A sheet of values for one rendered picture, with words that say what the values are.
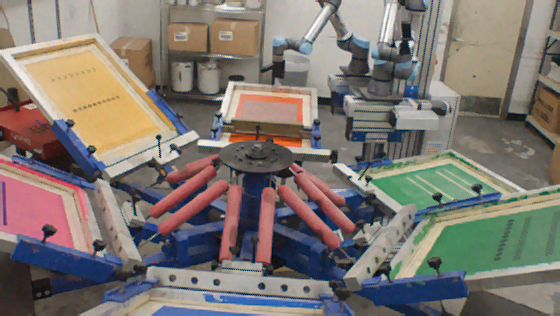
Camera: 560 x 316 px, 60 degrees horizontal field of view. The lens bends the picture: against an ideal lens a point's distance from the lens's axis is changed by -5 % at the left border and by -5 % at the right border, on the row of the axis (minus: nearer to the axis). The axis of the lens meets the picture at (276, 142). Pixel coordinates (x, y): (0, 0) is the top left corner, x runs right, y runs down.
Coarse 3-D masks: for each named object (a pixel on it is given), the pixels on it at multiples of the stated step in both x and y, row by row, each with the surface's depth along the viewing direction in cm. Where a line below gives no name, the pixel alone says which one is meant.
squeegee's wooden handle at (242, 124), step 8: (232, 120) 281; (240, 120) 281; (248, 120) 281; (256, 120) 282; (264, 120) 282; (240, 128) 284; (248, 128) 284; (264, 128) 283; (272, 128) 283; (280, 128) 282; (288, 128) 282; (296, 128) 282
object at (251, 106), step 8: (240, 96) 327; (248, 96) 328; (256, 96) 329; (264, 96) 329; (240, 104) 318; (248, 104) 319; (256, 104) 319; (264, 104) 320; (240, 112) 310; (248, 112) 310; (256, 112) 311; (264, 112) 311; (232, 136) 286; (240, 136) 286; (248, 136) 287; (264, 136) 287
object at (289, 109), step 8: (272, 96) 329; (272, 104) 321; (280, 104) 321; (288, 104) 322; (296, 104) 322; (272, 112) 312; (280, 112) 312; (288, 112) 313; (296, 112) 314; (272, 120) 304; (280, 120) 304; (288, 120) 305; (296, 120) 305; (272, 136) 288; (280, 144) 281; (288, 144) 282; (296, 144) 283
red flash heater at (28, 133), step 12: (0, 108) 279; (12, 108) 284; (24, 108) 284; (36, 108) 285; (0, 120) 265; (12, 120) 266; (24, 120) 268; (12, 132) 255; (24, 132) 253; (36, 132) 254; (48, 132) 255; (24, 144) 252; (36, 144) 245; (48, 144) 244; (60, 144) 250; (48, 156) 246
